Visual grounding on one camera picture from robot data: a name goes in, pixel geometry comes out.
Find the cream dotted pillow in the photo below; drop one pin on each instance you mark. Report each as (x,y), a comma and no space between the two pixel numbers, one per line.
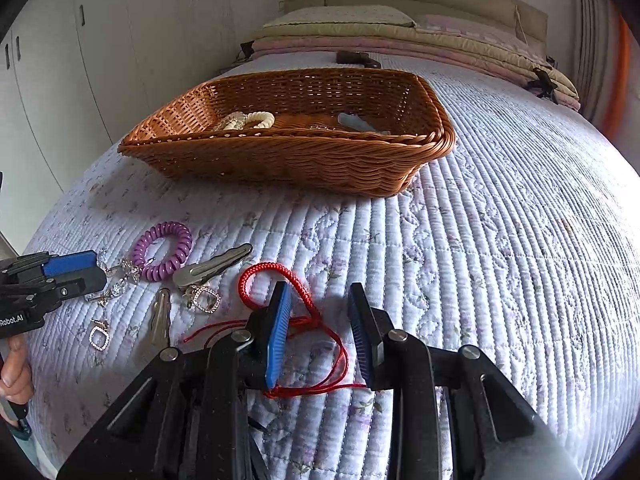
(340,15)

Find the crystal drop earring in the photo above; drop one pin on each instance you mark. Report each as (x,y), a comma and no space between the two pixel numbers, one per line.
(129,269)
(116,288)

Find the square rhinestone earring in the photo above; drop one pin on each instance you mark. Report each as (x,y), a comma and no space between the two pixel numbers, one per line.
(215,300)
(93,337)

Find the pink checked pillow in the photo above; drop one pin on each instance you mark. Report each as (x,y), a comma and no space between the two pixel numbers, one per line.
(465,30)

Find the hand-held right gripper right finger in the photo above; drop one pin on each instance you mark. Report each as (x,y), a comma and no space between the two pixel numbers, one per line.
(360,335)

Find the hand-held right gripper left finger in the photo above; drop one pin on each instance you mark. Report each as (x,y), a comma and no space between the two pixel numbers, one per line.
(280,335)

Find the brown wicker basket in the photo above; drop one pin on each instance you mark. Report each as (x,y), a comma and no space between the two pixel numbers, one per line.
(300,165)

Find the small silver hair clip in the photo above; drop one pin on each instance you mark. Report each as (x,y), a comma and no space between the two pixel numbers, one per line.
(160,317)

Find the person's left hand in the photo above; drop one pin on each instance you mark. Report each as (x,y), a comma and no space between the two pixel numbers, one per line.
(17,370)

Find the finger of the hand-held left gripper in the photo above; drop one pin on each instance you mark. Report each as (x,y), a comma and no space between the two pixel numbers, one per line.
(85,282)
(70,262)

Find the light blue hair clip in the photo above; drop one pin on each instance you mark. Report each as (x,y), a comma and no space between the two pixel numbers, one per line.
(360,122)

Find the stack of folded quilts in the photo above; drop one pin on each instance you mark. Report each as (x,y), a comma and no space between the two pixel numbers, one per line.
(450,57)

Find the dark brown case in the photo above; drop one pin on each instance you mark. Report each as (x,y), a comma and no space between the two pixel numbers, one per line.
(357,58)

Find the white wardrobe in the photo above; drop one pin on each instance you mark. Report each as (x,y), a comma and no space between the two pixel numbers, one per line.
(125,35)

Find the striped curtain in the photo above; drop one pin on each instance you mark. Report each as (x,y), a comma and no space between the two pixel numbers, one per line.
(595,50)

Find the large silver hair clip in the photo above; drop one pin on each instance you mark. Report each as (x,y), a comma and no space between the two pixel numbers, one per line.
(210,267)

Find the lilac quilted bedspread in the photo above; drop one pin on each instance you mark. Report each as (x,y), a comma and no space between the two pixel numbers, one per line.
(475,235)

